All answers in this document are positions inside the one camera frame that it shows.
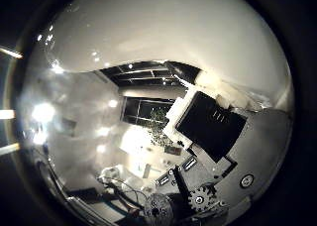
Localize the green leafy plant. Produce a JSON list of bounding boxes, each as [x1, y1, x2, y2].
[[147, 108, 176, 149]]

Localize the thin black cable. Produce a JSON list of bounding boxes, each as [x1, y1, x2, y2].
[[98, 175, 148, 214]]

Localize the black framed window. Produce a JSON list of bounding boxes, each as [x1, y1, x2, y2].
[[120, 96, 176, 127]]

